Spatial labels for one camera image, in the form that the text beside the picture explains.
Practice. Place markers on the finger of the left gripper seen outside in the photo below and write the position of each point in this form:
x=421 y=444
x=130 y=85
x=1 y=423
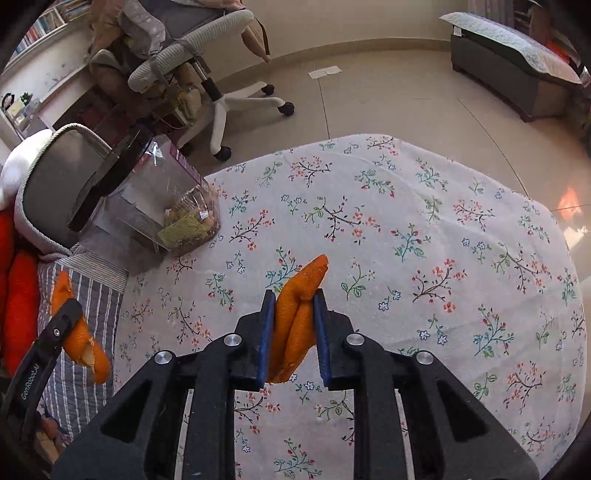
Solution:
x=27 y=386

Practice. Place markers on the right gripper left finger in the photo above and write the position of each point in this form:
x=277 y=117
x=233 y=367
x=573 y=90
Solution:
x=176 y=416

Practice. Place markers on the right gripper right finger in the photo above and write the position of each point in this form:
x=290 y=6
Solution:
x=412 y=417

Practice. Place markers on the orange peel on sofa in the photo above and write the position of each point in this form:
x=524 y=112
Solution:
x=80 y=346

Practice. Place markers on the red knitted flower cushion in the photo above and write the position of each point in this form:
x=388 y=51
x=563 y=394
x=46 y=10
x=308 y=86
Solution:
x=20 y=295

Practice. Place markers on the grey striped quilted sofa cover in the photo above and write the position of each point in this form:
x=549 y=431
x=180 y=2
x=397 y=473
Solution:
x=82 y=380

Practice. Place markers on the floral tablecloth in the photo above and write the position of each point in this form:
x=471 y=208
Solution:
x=424 y=254

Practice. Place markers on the clear jar black lid right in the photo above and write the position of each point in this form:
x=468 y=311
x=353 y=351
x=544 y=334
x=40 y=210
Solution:
x=144 y=191

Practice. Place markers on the dark storage ottoman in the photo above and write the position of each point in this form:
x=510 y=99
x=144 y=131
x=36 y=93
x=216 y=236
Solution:
x=532 y=78

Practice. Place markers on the grey office chair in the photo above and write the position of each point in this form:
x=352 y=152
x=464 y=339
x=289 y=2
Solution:
x=148 y=57

